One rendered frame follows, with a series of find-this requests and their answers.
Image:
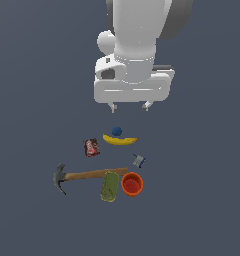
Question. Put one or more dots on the small grey and blue clamp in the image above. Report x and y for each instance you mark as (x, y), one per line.
(138, 161)

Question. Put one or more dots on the small blue ball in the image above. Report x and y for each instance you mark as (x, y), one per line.
(117, 131)

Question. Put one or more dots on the green oval tin can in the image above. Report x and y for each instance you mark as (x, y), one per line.
(110, 186)

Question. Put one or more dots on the red and brown box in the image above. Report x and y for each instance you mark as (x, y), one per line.
(91, 147)

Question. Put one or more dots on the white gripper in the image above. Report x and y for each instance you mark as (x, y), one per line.
(132, 90)

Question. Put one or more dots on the orange red cup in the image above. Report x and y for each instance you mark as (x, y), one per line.
(132, 184)

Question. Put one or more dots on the yellow banana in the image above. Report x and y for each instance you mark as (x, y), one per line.
(119, 140)

